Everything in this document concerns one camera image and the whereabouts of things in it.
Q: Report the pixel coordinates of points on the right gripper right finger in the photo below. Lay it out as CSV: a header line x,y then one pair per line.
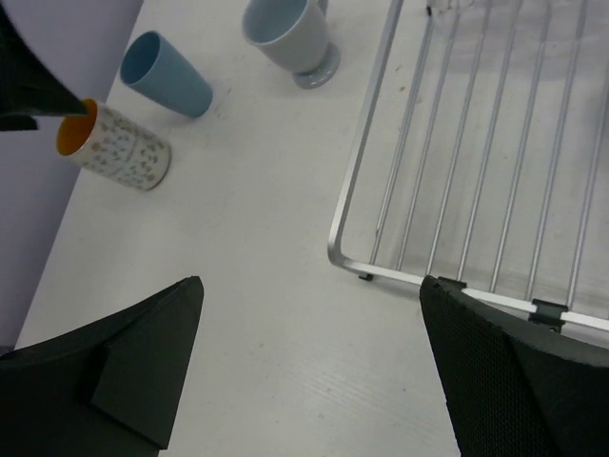
x,y
512,387

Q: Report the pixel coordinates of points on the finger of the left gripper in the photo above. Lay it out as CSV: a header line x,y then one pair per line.
x,y
28,89

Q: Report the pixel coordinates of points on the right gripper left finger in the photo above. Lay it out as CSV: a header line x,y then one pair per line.
x,y
110,388

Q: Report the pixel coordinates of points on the floral patterned mug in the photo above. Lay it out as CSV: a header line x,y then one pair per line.
x,y
107,143

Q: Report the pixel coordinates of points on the light blue plastic cup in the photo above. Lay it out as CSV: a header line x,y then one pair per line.
x,y
157,70

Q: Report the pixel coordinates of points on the grey footed mug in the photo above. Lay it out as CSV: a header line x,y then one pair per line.
x,y
294,35

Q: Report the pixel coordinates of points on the metal dish rack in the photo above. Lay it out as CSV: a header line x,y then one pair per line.
x,y
481,157

